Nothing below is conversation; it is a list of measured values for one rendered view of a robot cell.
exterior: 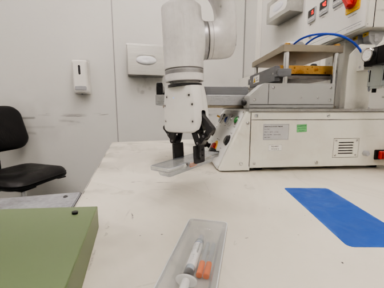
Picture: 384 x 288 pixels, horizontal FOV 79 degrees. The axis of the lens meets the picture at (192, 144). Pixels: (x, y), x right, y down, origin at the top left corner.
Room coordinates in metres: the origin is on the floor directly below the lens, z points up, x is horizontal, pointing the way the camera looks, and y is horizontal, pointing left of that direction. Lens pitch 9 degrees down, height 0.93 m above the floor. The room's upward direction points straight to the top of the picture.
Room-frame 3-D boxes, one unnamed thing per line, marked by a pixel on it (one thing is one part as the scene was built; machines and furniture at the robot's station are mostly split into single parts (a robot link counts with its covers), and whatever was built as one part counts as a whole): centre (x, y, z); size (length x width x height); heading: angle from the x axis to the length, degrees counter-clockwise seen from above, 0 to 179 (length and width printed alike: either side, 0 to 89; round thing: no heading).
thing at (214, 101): (0.81, -0.03, 0.97); 0.30 x 0.22 x 0.08; 95
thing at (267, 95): (0.69, -0.27, 0.96); 0.26 x 0.05 x 0.07; 95
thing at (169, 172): (0.52, 0.01, 0.81); 0.18 x 0.06 x 0.02; 142
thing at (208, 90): (0.81, -0.08, 0.98); 0.20 x 0.17 x 0.03; 5
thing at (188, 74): (0.53, 0.02, 1.00); 0.09 x 0.08 x 0.03; 48
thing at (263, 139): (0.82, -0.33, 0.84); 0.53 x 0.37 x 0.17; 95
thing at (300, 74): (0.83, -0.34, 1.07); 0.22 x 0.17 x 0.10; 5
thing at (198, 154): (0.49, -0.02, 0.85); 0.03 x 0.03 x 0.07; 48
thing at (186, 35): (0.52, 0.02, 1.08); 0.09 x 0.08 x 0.13; 97
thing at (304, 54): (0.82, -0.37, 1.08); 0.31 x 0.24 x 0.13; 5
